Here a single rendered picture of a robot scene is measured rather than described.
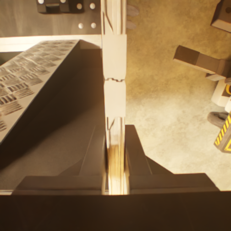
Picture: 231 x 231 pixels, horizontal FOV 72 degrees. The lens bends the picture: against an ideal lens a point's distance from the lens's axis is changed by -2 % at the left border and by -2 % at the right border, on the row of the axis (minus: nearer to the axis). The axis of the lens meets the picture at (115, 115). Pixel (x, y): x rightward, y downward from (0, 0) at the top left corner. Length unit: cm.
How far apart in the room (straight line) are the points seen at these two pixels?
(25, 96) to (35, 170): 19
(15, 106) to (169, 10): 95
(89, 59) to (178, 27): 55
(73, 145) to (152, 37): 90
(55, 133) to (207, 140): 131
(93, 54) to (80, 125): 61
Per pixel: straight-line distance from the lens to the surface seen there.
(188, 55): 33
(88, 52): 88
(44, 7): 86
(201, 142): 147
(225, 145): 110
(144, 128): 124
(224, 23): 21
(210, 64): 35
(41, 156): 25
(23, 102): 36
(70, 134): 29
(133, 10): 25
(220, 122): 122
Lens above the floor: 104
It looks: 64 degrees down
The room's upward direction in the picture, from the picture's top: 178 degrees clockwise
